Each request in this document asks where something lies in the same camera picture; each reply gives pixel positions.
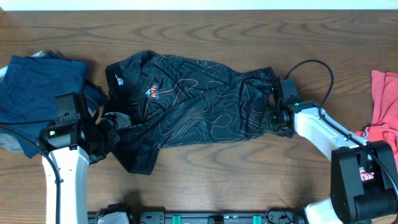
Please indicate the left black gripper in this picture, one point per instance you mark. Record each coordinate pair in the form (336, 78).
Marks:
(109, 128)

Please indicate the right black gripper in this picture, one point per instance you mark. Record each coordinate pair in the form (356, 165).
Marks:
(265, 123)

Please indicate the black patterned jersey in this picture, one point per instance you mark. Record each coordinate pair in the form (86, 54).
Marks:
(167, 100)

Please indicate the red printed t-shirt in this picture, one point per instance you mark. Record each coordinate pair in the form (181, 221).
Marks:
(384, 121)

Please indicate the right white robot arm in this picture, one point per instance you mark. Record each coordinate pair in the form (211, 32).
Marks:
(363, 173)

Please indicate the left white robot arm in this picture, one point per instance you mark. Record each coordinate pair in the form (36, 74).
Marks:
(72, 143)

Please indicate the folded navy blue garment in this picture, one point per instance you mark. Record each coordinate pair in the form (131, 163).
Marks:
(31, 84)

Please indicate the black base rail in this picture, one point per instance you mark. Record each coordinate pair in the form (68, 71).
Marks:
(202, 217)

